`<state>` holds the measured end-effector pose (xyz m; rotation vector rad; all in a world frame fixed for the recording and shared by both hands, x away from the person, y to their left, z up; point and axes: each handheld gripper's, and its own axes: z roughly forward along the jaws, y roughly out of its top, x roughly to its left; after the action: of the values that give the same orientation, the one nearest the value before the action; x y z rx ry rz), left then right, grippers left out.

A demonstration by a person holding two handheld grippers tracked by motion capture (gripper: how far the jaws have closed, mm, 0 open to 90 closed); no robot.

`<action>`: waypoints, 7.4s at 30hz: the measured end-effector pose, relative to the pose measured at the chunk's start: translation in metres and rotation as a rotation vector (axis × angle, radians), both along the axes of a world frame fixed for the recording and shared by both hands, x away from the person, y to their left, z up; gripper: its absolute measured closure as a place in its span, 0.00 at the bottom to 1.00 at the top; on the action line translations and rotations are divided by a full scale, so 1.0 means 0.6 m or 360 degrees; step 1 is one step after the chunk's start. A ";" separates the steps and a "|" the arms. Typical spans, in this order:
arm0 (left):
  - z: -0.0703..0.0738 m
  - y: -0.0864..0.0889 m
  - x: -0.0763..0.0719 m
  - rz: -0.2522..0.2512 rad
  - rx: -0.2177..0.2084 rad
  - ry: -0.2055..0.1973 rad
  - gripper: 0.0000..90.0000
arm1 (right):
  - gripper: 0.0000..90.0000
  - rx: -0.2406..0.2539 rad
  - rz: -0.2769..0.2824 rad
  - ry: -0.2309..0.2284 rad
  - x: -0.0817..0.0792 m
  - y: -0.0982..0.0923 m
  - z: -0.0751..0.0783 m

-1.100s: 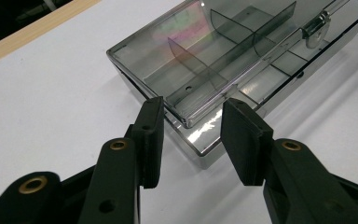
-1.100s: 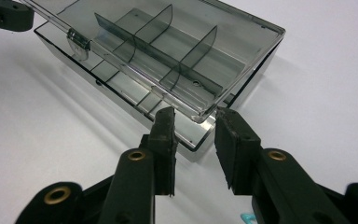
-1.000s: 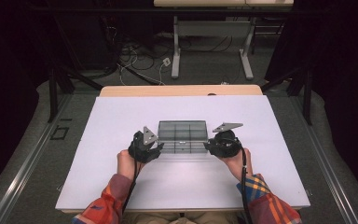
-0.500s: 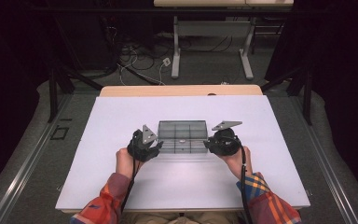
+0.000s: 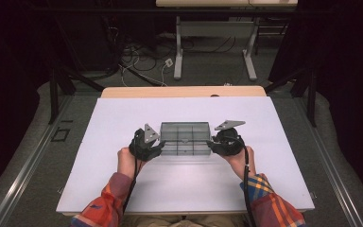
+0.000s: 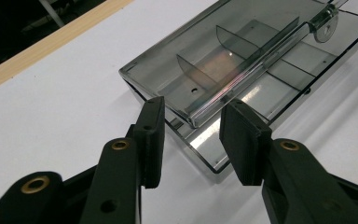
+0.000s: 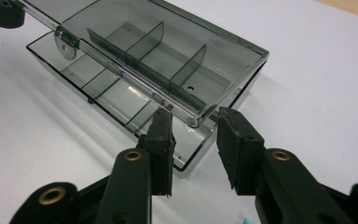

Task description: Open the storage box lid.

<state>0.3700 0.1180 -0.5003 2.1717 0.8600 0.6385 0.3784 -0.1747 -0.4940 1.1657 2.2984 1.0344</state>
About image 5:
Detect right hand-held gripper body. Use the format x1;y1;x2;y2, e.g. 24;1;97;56
212;119;247;157

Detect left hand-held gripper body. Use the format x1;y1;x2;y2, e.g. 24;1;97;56
128;123;164;163

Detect clear plastic compartment box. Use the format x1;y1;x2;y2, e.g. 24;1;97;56
159;121;213;157

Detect person's left hand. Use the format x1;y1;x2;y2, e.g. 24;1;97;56
116;146;146;180

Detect person's right hand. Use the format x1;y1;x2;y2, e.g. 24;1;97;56
221;145;257;182

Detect white table sheet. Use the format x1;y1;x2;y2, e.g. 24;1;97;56
56;96;316;214

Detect light wooden table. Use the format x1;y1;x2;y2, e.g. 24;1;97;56
61;85;308;217

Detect person's khaki trousers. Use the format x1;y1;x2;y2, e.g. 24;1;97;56
121;215;247;227

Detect black metal stand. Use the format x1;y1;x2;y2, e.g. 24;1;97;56
264;67;318;127
47;67;106;126

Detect white-legged desk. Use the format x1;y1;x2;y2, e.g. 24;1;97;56
155;0;299;81

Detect black horizontal bar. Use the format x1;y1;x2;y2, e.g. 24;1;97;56
27;8;332;15

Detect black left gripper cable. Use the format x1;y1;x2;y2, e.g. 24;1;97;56
121;157;140;216

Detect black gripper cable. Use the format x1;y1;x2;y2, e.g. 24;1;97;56
121;157;140;216
241;138;257;227

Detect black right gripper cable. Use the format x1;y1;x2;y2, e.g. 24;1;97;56
241;138;257;227

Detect white floor cable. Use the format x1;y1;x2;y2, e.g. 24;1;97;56
118;50;168;88

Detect tangle of black cables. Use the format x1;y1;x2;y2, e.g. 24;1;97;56
107;25;178;74

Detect aluminium floor rail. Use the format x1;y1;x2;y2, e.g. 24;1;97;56
0;94;74;227
296;97;363;227

